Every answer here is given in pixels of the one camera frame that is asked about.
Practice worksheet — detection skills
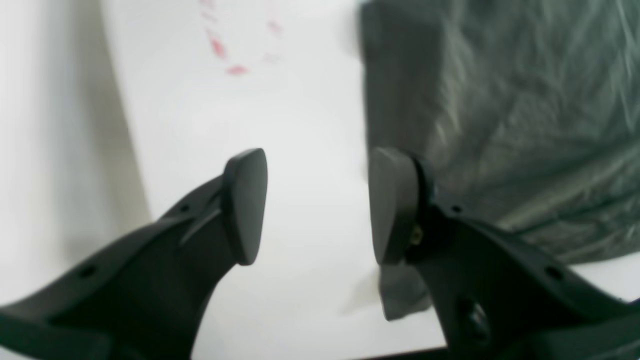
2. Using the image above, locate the dark grey t-shirt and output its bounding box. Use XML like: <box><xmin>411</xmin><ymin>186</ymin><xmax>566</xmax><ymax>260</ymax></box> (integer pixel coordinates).
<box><xmin>357</xmin><ymin>0</ymin><xmax>640</xmax><ymax>322</ymax></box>

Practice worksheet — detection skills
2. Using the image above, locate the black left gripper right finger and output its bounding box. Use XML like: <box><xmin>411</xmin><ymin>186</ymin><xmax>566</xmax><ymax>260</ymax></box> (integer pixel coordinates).
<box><xmin>368</xmin><ymin>148</ymin><xmax>640</xmax><ymax>360</ymax></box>

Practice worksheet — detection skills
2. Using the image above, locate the red tape rectangle marking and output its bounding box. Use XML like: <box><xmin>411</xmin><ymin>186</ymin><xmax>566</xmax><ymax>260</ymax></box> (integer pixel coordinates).
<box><xmin>200</xmin><ymin>0</ymin><xmax>283</xmax><ymax>76</ymax></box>

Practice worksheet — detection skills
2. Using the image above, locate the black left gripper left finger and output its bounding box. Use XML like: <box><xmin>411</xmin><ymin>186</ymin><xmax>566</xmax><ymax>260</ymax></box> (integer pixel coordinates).
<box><xmin>0</xmin><ymin>148</ymin><xmax>268</xmax><ymax>360</ymax></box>

